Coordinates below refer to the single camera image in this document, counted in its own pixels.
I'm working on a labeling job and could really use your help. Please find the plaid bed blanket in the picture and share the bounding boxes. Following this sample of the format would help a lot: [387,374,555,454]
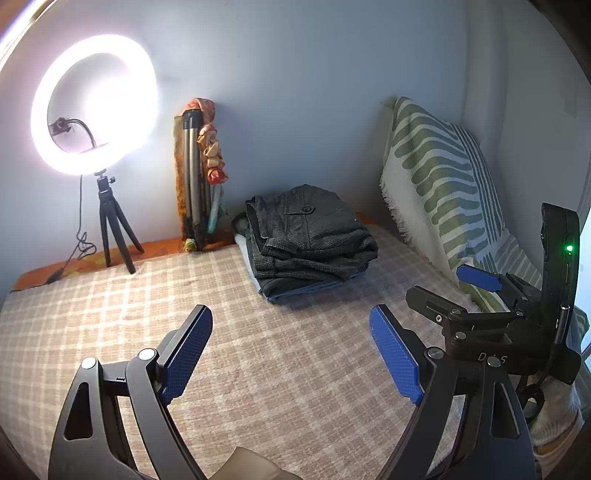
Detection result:
[0,222,532,480]

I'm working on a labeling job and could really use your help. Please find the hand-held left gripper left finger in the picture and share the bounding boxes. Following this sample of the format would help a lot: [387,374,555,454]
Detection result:
[47,305,214,480]

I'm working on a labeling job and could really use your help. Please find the gooseneck phone holder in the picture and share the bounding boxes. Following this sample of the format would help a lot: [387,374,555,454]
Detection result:
[48,117,112,151]

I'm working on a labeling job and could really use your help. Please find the folded silver tripod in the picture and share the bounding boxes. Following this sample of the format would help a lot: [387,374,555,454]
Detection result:
[178,111,213,250]

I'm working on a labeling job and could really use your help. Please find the stack of folded clothes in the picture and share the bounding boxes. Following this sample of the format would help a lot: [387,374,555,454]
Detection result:
[11,212,375,291]

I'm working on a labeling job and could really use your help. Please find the grey pants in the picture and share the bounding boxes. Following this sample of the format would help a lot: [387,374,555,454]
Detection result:
[245,185,379,281]

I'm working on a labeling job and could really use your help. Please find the green striped pillow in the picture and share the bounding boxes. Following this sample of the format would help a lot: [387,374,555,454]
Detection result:
[379,96,591,352]

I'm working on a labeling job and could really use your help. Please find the folded white cloth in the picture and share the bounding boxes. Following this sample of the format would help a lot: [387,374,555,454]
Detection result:
[233,233,259,278]

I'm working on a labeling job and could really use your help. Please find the person's right forearm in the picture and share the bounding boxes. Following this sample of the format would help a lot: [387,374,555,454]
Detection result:
[526,378,589,462]

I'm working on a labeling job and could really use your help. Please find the beige object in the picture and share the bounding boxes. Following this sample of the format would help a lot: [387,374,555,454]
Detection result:
[210,445,301,480]

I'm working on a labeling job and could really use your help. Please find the folded blue jeans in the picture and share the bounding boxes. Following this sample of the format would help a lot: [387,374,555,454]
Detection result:
[256,272,370,304]

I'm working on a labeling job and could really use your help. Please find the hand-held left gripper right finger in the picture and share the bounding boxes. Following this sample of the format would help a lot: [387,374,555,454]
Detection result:
[369,304,536,480]

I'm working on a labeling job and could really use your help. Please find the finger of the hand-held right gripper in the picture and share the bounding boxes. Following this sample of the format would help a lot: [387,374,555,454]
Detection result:
[456,264,543,319]
[405,286,513,333]

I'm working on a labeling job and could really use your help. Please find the small black tripod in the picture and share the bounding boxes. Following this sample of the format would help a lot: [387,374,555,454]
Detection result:
[92,170,145,275]

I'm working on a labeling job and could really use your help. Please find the black ring light cable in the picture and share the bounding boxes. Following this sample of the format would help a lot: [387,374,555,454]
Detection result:
[46,175,95,284]

